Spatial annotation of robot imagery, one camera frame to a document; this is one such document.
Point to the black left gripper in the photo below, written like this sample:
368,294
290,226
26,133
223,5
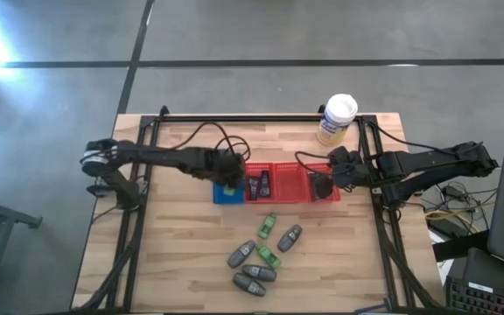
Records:
228,168

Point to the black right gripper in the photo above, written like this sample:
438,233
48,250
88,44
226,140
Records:
350,168

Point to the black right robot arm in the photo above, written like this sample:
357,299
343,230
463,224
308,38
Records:
431,159

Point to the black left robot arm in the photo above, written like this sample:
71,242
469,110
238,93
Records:
156,155

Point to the red plastic basket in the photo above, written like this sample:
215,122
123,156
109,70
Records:
337,197
289,184
258,199

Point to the blue plastic basket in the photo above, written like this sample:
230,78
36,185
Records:
221,198

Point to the white yellow wipes canister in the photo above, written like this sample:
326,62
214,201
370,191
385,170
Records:
337,120

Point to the black box under keyboard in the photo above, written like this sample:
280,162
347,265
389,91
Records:
497,273

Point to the black backlit keyboard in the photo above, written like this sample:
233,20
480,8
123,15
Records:
484,302

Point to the black aluminium table frame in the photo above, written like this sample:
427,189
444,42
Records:
256,118

